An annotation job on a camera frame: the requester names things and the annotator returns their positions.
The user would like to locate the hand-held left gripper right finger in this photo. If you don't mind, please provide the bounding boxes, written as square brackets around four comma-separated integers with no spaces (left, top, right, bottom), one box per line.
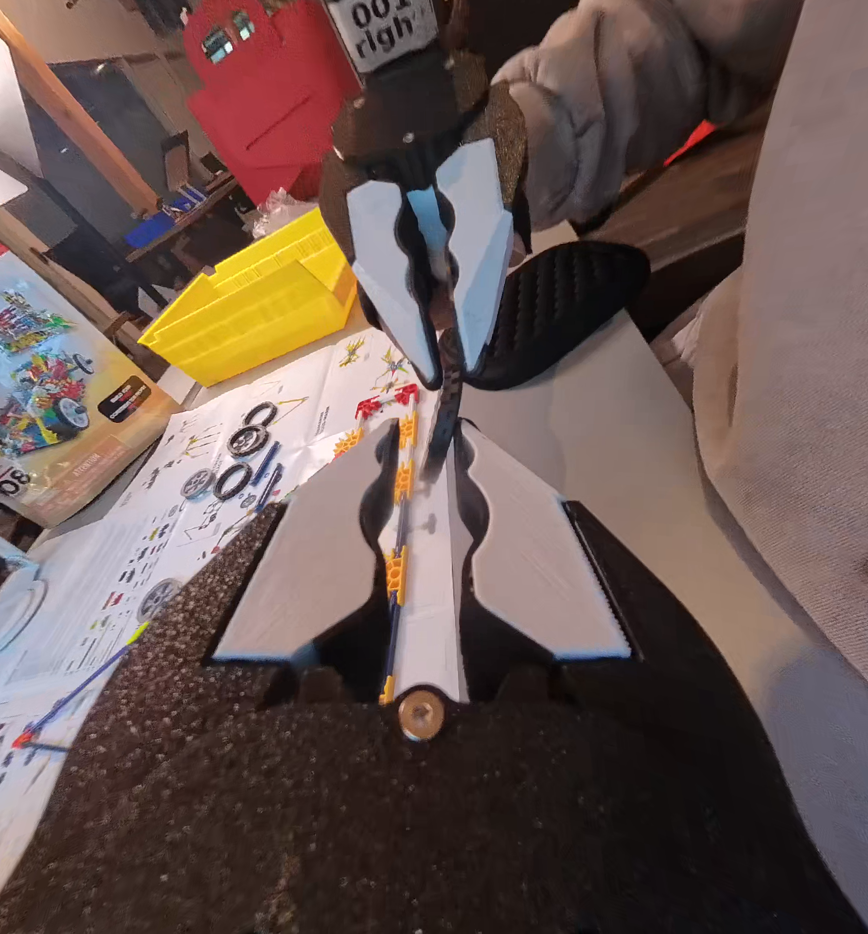
[453,424,636,694]

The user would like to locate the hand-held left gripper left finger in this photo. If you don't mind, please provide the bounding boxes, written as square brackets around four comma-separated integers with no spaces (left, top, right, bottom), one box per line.
[213,424,406,699]

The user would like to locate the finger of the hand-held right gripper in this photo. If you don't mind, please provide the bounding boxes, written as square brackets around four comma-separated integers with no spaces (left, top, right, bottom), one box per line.
[347,180,446,389]
[434,136,518,376]

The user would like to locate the yellow plastic parts bin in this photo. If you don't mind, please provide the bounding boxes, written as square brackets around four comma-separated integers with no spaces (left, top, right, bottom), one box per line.
[140,205,359,388]

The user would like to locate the person's right forearm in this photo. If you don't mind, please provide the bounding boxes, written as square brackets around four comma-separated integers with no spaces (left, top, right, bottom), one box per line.
[493,0,802,232]

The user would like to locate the grey desk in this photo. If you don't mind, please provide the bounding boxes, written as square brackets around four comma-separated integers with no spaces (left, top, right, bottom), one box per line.
[0,219,868,934]

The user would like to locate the colourful rod and connector model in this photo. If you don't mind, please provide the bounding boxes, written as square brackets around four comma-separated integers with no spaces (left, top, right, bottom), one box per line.
[332,351,423,704]

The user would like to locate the clear plastic bag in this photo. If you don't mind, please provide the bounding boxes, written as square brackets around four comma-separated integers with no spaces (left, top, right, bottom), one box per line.
[249,187,321,243]

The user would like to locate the large fold-out instruction sheet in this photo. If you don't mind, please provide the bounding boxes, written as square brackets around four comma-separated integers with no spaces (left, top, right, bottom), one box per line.
[0,329,438,920]

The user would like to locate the blue rods with small connectors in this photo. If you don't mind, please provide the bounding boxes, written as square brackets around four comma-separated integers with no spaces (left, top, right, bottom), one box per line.
[11,625,152,754]

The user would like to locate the brown construction set bag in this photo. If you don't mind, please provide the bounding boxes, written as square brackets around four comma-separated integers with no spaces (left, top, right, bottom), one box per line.
[0,256,181,529]

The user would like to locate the person in beige hoodie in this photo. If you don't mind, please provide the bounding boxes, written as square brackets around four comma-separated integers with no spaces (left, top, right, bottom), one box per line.
[690,0,868,716]

